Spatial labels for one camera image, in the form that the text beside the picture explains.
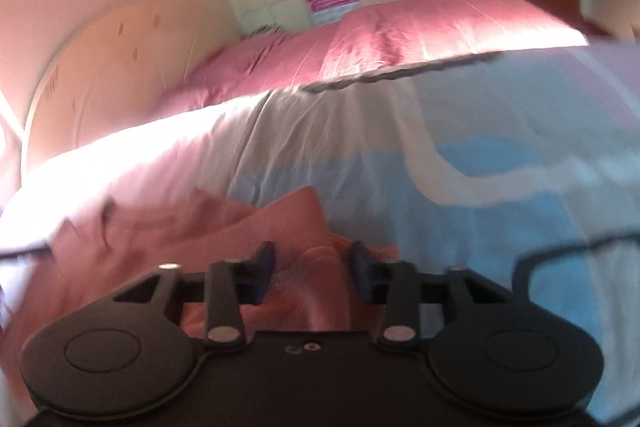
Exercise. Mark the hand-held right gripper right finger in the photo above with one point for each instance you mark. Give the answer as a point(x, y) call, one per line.
point(361, 274)

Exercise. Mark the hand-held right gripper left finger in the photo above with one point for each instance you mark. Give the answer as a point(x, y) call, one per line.
point(262, 274)

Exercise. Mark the pink sweater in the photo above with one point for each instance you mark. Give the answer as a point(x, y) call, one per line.
point(280, 227)

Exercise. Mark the bed with blue patterned sheet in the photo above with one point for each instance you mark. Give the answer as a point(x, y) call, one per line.
point(500, 157)

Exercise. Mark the pink pillows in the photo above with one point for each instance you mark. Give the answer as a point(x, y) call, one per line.
point(400, 37)

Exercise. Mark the cream round headboard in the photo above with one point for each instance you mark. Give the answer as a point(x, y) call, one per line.
point(125, 67)

